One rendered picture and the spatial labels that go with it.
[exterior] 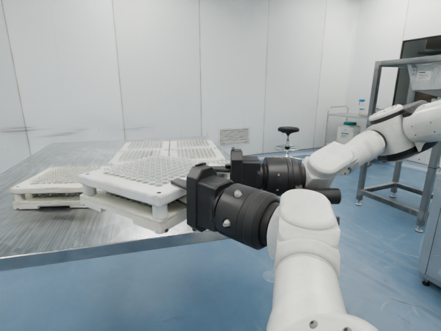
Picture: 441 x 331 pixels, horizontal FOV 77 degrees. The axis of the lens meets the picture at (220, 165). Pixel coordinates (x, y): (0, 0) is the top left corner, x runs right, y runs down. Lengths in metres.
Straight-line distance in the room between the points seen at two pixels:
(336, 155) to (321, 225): 0.34
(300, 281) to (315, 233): 0.06
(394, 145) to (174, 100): 3.78
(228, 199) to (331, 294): 0.21
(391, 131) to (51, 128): 3.96
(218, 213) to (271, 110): 4.69
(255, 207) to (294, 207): 0.07
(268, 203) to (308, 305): 0.19
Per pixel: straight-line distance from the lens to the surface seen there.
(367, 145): 0.75
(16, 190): 1.06
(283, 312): 0.25
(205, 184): 0.45
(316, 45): 5.67
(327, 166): 0.62
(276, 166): 0.60
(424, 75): 3.06
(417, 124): 0.77
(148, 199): 0.51
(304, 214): 0.34
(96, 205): 0.64
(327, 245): 0.32
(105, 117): 4.21
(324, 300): 0.26
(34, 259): 0.80
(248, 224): 0.40
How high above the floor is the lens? 1.24
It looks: 16 degrees down
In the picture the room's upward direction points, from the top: straight up
